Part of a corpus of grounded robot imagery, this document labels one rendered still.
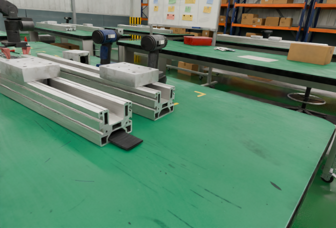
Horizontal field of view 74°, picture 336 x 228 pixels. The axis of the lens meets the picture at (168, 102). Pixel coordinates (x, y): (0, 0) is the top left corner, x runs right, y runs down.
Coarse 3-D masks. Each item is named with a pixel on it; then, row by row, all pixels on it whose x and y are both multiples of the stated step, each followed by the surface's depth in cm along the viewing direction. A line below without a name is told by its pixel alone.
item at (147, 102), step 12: (48, 60) 95; (60, 60) 99; (60, 72) 88; (72, 72) 83; (84, 72) 79; (96, 72) 86; (84, 84) 81; (96, 84) 76; (108, 84) 74; (120, 84) 69; (156, 84) 71; (120, 96) 71; (132, 96) 68; (144, 96) 66; (156, 96) 63; (168, 96) 69; (132, 108) 69; (144, 108) 66; (156, 108) 65; (168, 108) 70
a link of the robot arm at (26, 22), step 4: (8, 8) 108; (12, 8) 109; (8, 12) 108; (12, 12) 109; (16, 12) 111; (4, 16) 112; (8, 16) 109; (12, 16) 110; (16, 16) 111; (20, 16) 116; (24, 20) 116; (28, 20) 118; (32, 20) 119; (24, 24) 116; (28, 24) 117; (32, 24) 119; (24, 28) 117; (28, 28) 118; (32, 28) 120
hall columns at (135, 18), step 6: (132, 0) 846; (138, 0) 835; (132, 6) 854; (138, 6) 842; (132, 12) 861; (138, 12) 850; (132, 18) 849; (138, 18) 855; (132, 24) 856; (138, 24) 862; (132, 36) 871; (138, 36) 878
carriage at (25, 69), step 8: (0, 64) 71; (8, 64) 67; (16, 64) 67; (24, 64) 67; (32, 64) 68; (40, 64) 69; (48, 64) 69; (56, 64) 70; (8, 72) 69; (16, 72) 65; (24, 72) 63; (32, 72) 65; (40, 72) 67; (48, 72) 69; (56, 72) 71; (24, 80) 64; (32, 80) 66; (40, 80) 69
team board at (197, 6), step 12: (156, 0) 400; (168, 0) 382; (180, 0) 366; (192, 0) 351; (204, 0) 337; (216, 0) 324; (156, 12) 406; (168, 12) 388; (180, 12) 371; (192, 12) 355; (204, 12) 341; (216, 12) 328; (156, 24) 411; (168, 24) 393; (180, 24) 376; (192, 24) 360; (204, 24) 346; (216, 24) 332; (192, 72) 385; (204, 84) 360
